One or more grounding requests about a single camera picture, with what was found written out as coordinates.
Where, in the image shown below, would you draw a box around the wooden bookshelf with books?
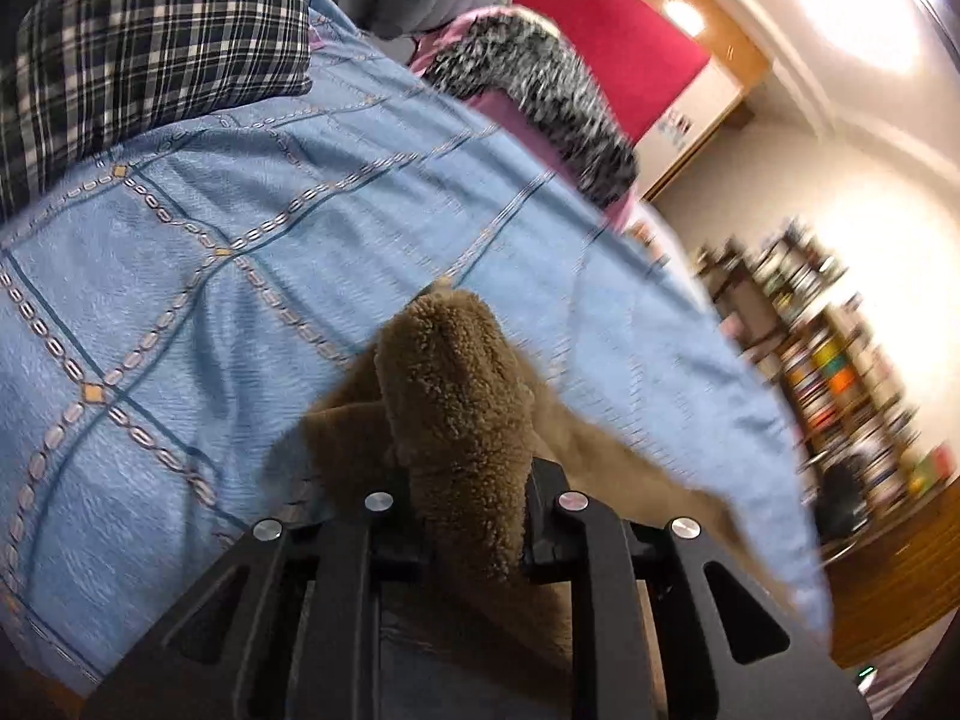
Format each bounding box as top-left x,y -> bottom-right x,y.
695,221 -> 955,546

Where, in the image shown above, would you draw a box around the pink blanket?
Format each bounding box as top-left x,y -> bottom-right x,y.
409,5 -> 640,226

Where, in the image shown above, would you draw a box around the blue patterned bedspread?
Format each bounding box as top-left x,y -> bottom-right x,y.
2,0 -> 832,694

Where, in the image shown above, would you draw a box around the black chair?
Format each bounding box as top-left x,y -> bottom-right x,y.
814,458 -> 869,544

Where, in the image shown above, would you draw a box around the red padded wall panel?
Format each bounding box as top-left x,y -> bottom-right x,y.
514,0 -> 709,142

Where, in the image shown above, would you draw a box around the plaid cloth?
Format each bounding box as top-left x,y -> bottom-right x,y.
2,0 -> 311,220

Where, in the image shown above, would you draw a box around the leopard print cloth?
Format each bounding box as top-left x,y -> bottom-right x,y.
423,8 -> 640,210

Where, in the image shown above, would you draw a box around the brown fleece pants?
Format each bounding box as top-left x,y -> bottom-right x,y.
301,283 -> 791,670

